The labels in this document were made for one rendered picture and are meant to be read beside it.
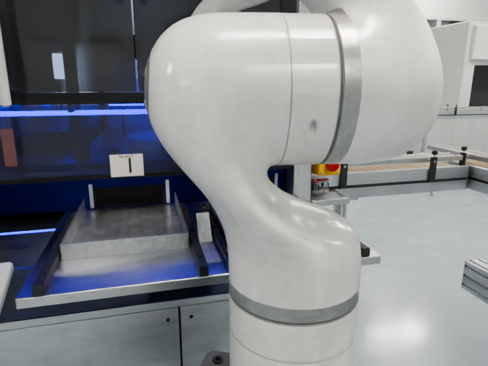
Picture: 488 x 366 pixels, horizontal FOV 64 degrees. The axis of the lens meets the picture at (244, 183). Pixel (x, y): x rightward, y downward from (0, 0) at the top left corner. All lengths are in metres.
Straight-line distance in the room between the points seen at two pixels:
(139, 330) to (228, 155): 1.05
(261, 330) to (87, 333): 0.98
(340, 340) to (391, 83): 0.21
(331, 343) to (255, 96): 0.21
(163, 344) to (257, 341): 0.98
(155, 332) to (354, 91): 1.10
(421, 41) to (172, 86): 0.18
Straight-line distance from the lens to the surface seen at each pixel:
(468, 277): 1.83
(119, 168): 1.09
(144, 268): 0.81
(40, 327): 1.29
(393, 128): 0.30
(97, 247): 0.87
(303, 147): 0.29
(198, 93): 0.27
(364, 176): 1.42
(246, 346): 0.36
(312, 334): 0.34
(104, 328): 1.28
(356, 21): 0.31
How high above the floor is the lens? 1.23
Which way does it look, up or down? 14 degrees down
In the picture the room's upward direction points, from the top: straight up
